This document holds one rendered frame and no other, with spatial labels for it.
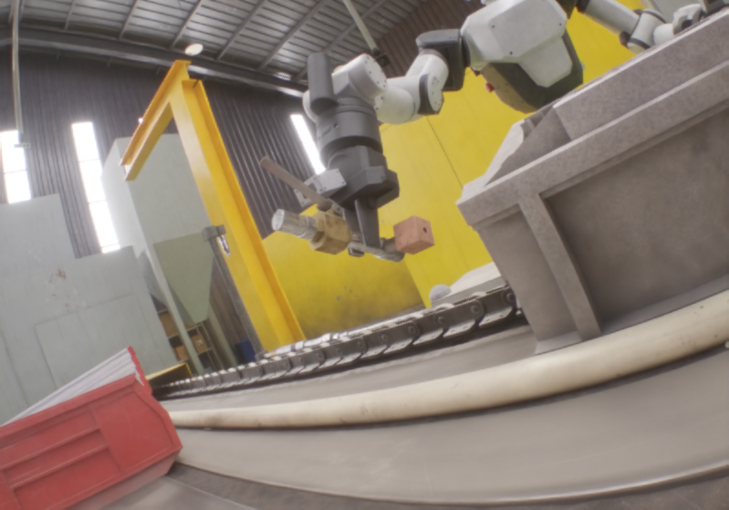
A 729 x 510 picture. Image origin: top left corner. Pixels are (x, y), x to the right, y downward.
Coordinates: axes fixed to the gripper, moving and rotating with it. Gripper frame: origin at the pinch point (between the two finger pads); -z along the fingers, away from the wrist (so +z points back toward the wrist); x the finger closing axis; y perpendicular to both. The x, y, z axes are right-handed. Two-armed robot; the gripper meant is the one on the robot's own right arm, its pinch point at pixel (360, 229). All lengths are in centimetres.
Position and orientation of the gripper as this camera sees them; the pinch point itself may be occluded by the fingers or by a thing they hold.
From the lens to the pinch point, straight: 49.7
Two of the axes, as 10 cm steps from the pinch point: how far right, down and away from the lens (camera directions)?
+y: 7.1, 2.0, 6.8
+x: 7.0, -3.7, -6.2
